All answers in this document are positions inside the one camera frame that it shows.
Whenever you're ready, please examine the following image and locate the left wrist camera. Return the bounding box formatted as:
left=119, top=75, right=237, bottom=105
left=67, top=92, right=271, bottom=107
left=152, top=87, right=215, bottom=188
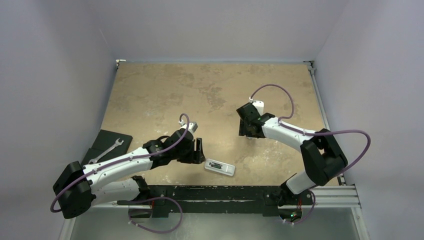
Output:
left=179, top=120, right=198, bottom=135

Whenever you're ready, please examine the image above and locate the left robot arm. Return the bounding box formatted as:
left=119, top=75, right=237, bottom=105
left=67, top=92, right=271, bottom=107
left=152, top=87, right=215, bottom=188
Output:
left=50, top=126, right=206, bottom=219

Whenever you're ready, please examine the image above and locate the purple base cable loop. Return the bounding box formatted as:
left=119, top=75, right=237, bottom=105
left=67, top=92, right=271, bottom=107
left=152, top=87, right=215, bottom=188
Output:
left=127, top=194, right=184, bottom=235

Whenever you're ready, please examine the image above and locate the black foam block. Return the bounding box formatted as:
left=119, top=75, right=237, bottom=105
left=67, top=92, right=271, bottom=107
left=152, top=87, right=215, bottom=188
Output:
left=81, top=129, right=133, bottom=166

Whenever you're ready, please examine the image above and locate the silver open-end wrench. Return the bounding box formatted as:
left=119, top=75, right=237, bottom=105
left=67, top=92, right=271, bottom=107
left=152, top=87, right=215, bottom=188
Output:
left=88, top=138, right=124, bottom=164

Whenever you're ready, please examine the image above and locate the white remote control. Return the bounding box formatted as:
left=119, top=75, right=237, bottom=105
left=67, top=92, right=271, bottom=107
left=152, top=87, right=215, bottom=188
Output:
left=204, top=158, right=236, bottom=177

